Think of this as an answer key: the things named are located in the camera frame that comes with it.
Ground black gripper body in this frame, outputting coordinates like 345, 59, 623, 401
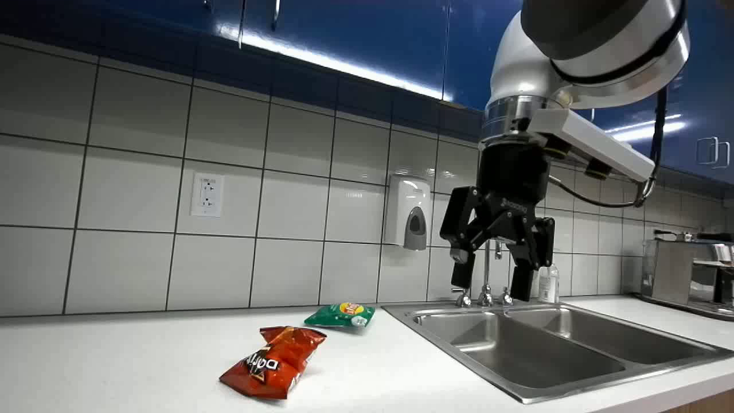
475, 137, 552, 237

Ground orange snack pack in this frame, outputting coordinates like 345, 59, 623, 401
218, 323, 331, 401

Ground stainless steel double sink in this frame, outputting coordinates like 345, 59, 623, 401
385, 299, 734, 407

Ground green snack pack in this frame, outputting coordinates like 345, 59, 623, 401
302, 300, 379, 333

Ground clear dish soap bottle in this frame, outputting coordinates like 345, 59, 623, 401
536, 261, 562, 305

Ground chrome gooseneck faucet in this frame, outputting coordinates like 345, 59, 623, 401
480, 237, 510, 308

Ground stainless steel countertop appliance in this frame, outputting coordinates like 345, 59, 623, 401
640, 232, 734, 322

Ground blue upper cabinets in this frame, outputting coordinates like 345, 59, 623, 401
0, 0, 734, 188

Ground white wall soap dispenser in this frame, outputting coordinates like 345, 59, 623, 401
382, 175, 435, 252

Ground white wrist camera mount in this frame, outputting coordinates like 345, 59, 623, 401
526, 103, 659, 187

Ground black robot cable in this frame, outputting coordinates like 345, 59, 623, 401
546, 84, 670, 211

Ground white wall power outlet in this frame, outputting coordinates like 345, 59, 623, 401
191, 172, 225, 220

